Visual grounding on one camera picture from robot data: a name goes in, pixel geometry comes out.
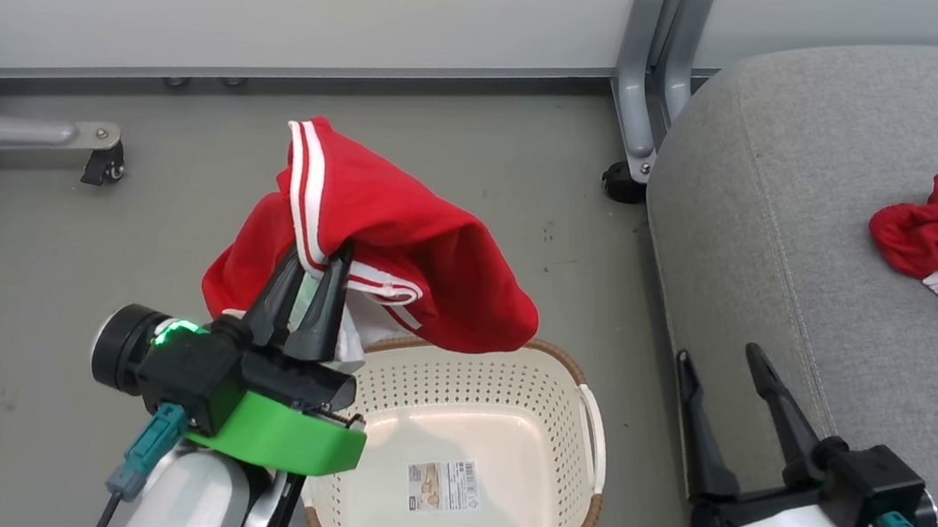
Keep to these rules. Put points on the short grey partition leg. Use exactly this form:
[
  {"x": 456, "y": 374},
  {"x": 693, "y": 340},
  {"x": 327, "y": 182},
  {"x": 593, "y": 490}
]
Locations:
[{"x": 685, "y": 48}]

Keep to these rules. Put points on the black caster wheel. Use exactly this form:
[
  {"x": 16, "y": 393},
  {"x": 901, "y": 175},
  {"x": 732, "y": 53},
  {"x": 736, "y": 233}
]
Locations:
[
  {"x": 622, "y": 184},
  {"x": 107, "y": 165}
]

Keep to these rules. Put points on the paper label sticker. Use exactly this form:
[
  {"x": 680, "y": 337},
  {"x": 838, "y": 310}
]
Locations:
[{"x": 443, "y": 486}]

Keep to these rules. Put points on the long grey partition leg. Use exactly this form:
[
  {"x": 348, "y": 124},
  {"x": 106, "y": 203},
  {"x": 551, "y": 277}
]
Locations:
[{"x": 20, "y": 130}]

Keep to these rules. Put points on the grey metal partition base rail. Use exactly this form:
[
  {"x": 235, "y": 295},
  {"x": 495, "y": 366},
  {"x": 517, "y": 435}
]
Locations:
[{"x": 277, "y": 74}]

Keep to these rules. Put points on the cream perforated laundry basket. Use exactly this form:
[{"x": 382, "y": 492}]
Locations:
[{"x": 522, "y": 413}]

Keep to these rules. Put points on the grey fabric sofa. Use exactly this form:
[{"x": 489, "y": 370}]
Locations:
[{"x": 798, "y": 205}]

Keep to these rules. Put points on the red shorts with white stripes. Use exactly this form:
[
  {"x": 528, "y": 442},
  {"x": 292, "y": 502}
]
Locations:
[{"x": 408, "y": 247}]

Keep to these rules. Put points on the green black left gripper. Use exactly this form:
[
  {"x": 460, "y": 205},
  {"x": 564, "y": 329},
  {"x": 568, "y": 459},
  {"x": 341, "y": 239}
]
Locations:
[{"x": 269, "y": 436}]

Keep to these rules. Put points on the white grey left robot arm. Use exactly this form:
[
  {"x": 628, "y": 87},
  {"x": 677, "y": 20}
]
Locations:
[{"x": 189, "y": 502}]

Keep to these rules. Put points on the grey partition leg with bolt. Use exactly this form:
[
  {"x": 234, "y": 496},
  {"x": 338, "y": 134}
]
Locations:
[{"x": 636, "y": 87}]

